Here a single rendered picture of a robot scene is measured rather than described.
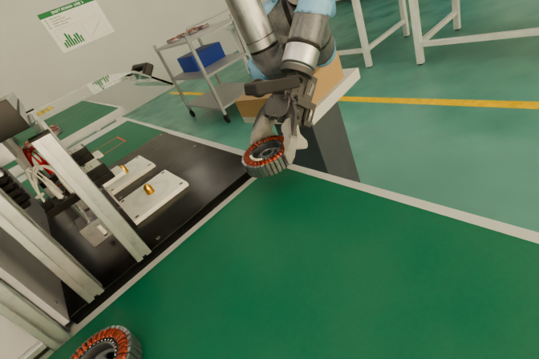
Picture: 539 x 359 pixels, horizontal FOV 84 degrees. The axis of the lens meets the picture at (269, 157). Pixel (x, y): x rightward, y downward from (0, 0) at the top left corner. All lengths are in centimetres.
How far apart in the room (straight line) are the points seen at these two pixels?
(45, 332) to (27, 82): 555
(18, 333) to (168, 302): 23
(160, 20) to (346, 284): 637
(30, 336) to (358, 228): 55
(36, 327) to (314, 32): 71
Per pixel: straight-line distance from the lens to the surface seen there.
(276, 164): 59
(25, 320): 65
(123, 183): 100
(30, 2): 622
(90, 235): 80
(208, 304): 53
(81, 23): 624
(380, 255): 47
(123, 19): 640
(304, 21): 68
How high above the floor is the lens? 112
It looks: 29 degrees down
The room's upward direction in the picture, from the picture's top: 24 degrees counter-clockwise
